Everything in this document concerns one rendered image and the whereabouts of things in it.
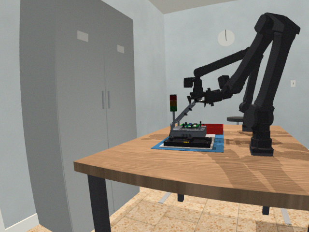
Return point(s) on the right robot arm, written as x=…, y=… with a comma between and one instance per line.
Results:
x=201, y=71

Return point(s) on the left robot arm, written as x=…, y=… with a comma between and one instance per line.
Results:
x=282, y=31

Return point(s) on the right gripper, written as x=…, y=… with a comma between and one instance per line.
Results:
x=197, y=92

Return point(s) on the red bin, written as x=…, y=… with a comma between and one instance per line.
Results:
x=214, y=128

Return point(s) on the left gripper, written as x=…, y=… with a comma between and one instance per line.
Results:
x=211, y=96

